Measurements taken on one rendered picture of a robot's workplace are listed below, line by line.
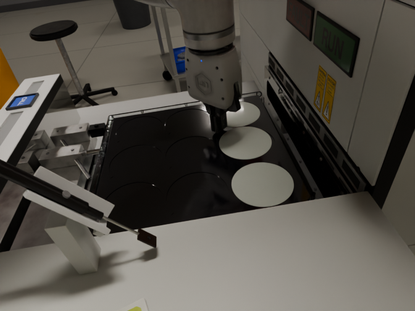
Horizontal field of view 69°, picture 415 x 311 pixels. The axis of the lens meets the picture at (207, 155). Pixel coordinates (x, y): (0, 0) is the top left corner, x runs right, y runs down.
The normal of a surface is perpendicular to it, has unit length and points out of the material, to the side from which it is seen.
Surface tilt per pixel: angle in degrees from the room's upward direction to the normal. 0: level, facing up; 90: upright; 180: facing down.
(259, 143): 1
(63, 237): 90
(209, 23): 90
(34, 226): 0
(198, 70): 89
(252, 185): 0
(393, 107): 90
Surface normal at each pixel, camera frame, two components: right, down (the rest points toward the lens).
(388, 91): -0.99, 0.16
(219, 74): -0.55, 0.54
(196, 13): -0.33, 0.64
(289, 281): -0.11, -0.76
